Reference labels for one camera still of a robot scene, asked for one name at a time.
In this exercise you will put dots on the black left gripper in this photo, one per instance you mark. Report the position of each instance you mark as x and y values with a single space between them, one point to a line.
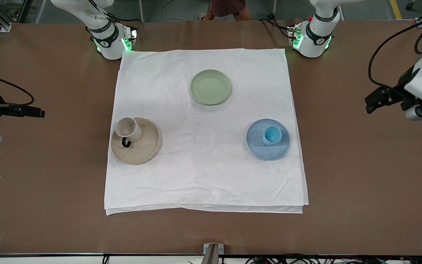
395 95

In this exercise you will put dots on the blue cup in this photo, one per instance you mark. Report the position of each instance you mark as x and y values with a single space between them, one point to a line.
271 136

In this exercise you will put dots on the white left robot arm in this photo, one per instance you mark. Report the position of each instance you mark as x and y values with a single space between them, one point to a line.
315 44

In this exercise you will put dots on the beige gray plate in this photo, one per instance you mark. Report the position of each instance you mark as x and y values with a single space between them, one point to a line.
143 146

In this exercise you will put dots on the blue plate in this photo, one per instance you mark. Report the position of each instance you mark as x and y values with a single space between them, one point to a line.
256 141

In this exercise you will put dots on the green plate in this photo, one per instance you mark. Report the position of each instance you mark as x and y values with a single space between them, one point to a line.
210 87

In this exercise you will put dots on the person in dark red shorts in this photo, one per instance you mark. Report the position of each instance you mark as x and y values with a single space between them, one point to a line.
227 6

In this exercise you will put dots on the white cloth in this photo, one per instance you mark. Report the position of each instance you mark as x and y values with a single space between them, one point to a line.
203 172

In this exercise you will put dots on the metal table bracket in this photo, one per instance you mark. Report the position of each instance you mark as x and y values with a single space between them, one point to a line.
213 253

